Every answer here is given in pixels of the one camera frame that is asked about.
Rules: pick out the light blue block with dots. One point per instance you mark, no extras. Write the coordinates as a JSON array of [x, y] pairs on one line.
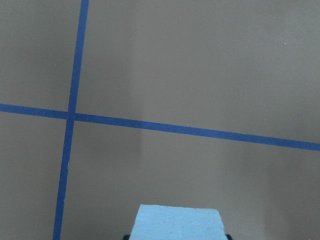
[[160, 222]]

